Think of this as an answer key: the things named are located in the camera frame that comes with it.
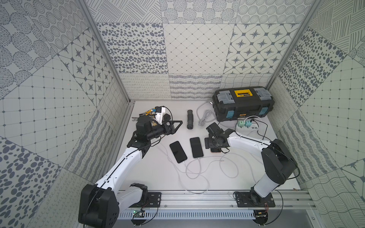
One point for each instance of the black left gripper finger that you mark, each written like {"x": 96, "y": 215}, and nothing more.
{"x": 171, "y": 122}
{"x": 174, "y": 129}

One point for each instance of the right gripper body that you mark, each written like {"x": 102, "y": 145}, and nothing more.
{"x": 211, "y": 142}

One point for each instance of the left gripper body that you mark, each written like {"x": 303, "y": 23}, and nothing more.
{"x": 167, "y": 127}

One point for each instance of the green case phone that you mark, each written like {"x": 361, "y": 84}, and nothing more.
{"x": 196, "y": 147}

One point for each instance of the blue black phone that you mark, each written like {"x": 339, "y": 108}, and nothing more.
{"x": 178, "y": 152}

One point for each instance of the pink case phone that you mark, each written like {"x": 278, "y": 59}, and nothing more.
{"x": 216, "y": 150}

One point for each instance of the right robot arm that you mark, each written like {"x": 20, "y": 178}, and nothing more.
{"x": 278, "y": 162}

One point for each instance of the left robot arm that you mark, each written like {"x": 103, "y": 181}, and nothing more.
{"x": 101, "y": 203}

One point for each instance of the black ribbed cylinder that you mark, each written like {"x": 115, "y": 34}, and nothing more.
{"x": 190, "y": 120}

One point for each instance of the yellow black pliers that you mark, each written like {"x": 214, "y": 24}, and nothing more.
{"x": 150, "y": 112}

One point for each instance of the white power strip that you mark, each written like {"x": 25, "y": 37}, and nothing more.
{"x": 245, "y": 130}

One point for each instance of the green usb charger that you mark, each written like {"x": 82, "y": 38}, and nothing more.
{"x": 242, "y": 123}

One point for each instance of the teal usb charger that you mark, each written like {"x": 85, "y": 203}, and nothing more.
{"x": 248, "y": 123}

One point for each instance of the black deli toolbox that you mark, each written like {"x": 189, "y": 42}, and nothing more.
{"x": 236, "y": 103}

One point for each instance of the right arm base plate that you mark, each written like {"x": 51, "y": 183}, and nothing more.
{"x": 251, "y": 199}

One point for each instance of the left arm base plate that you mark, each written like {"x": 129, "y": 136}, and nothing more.
{"x": 149, "y": 200}

